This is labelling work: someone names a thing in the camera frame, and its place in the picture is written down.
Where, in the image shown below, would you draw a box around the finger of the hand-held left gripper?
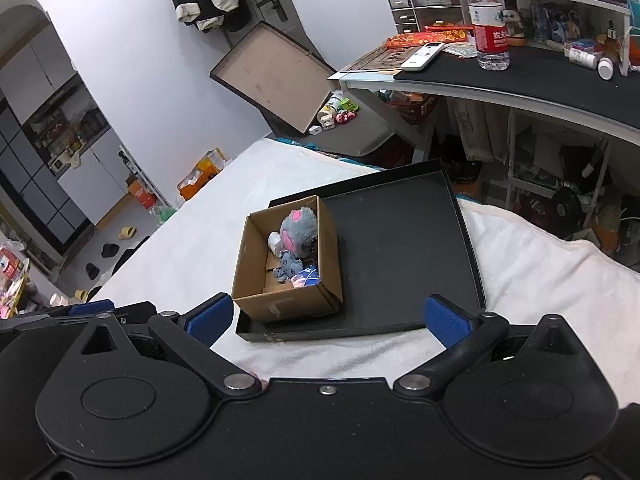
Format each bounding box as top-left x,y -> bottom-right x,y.
47,299 -> 119,322
114,301 -> 157,342

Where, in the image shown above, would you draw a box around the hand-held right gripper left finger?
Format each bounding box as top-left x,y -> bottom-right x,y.
70,293 -> 262,394

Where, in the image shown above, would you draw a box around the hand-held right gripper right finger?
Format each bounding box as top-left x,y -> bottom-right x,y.
394,294 -> 584,394

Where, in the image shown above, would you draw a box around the black tray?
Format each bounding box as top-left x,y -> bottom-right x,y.
235,158 -> 489,344

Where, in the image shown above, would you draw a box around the cardboard box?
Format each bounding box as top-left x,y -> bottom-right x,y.
231,195 -> 345,324

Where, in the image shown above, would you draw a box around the blue printed packet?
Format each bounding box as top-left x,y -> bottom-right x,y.
292,262 -> 321,289

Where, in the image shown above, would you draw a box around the grey plush toy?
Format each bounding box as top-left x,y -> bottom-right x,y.
279,208 -> 320,257

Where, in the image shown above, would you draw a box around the shelf of colourful packets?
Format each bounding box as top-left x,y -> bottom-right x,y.
0,245 -> 32,319

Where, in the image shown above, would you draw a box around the small blue plush toy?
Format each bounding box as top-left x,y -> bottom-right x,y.
272,250 -> 306,284

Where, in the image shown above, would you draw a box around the red-orange carton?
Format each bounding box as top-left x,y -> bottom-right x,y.
127,179 -> 157,210

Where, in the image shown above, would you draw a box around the white cabinet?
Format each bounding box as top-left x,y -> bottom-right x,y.
56,125 -> 147,229

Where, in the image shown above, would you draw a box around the dark glass cabinet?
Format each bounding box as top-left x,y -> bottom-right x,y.
0,85 -> 96,256

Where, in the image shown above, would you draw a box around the orange and yellow carton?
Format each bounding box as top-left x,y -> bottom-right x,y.
177,148 -> 227,201

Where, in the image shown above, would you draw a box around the black round weight plate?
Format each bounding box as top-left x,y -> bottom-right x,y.
552,185 -> 584,231

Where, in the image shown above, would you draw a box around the white storage rack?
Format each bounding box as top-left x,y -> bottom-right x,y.
505,110 -> 617,232

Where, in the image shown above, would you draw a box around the cream tote bag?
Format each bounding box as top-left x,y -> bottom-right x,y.
445,97 -> 509,164

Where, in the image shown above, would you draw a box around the red basket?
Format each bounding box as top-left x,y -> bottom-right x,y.
387,91 -> 442,126

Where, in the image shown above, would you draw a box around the brown board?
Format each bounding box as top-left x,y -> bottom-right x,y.
209,21 -> 337,136

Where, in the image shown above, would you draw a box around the white desk with black mat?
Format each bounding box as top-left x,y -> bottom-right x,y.
327,35 -> 640,167

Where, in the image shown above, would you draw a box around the white remote control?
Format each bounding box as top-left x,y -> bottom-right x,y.
400,41 -> 446,72

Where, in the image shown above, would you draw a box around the red printed packets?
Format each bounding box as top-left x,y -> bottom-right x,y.
385,25 -> 476,51

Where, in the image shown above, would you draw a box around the plastic water bottle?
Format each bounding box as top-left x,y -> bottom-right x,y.
465,0 -> 511,71

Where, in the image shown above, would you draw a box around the panda figurine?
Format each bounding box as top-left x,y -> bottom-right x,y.
502,7 -> 529,41

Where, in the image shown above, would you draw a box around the grey desktop drawer organizer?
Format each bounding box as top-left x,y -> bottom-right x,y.
382,0 -> 474,36

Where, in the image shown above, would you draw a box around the white monitor riser shelf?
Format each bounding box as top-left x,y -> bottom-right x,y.
500,0 -> 640,79

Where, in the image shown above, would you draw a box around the black door handle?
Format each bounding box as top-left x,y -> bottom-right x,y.
254,0 -> 289,22

